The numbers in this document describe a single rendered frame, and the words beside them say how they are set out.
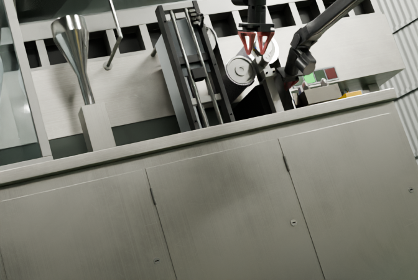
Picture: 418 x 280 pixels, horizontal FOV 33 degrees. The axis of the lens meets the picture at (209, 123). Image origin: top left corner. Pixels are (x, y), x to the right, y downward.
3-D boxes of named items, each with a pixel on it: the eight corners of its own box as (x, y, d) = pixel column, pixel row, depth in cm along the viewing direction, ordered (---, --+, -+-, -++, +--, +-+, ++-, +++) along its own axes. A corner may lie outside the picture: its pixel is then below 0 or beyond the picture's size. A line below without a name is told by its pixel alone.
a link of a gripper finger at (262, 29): (243, 54, 228) (244, 24, 226) (260, 53, 232) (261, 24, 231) (258, 55, 223) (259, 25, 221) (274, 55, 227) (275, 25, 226)
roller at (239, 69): (232, 86, 280) (222, 58, 283) (212, 107, 303) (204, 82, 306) (259, 81, 285) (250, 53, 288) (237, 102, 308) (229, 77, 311)
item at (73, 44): (93, 174, 257) (55, 31, 270) (88, 183, 269) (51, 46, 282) (130, 165, 262) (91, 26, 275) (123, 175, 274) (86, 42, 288)
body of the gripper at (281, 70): (305, 77, 285) (309, 63, 280) (282, 81, 281) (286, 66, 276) (297, 67, 289) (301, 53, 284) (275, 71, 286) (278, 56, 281)
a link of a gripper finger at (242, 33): (236, 54, 226) (237, 24, 224) (252, 53, 230) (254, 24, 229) (250, 56, 221) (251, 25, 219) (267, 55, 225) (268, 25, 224)
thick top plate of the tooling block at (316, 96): (308, 104, 284) (303, 90, 286) (270, 134, 320) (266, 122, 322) (342, 97, 290) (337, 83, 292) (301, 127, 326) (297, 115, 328)
